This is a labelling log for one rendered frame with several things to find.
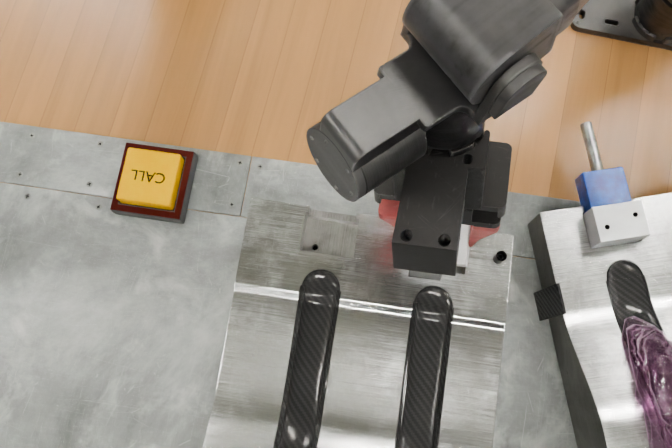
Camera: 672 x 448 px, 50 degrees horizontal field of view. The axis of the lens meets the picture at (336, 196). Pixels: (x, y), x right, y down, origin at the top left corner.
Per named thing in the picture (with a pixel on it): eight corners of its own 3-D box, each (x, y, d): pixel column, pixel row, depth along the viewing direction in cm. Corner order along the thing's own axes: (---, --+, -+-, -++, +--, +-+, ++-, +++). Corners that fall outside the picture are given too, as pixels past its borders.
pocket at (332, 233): (309, 214, 74) (306, 205, 71) (359, 221, 74) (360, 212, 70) (302, 256, 73) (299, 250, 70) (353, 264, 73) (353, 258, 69)
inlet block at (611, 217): (555, 135, 78) (569, 117, 73) (600, 128, 78) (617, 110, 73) (583, 252, 75) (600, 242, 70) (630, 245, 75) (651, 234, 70)
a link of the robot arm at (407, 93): (368, 234, 49) (402, 165, 37) (294, 138, 51) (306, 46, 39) (493, 147, 52) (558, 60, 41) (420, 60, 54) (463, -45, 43)
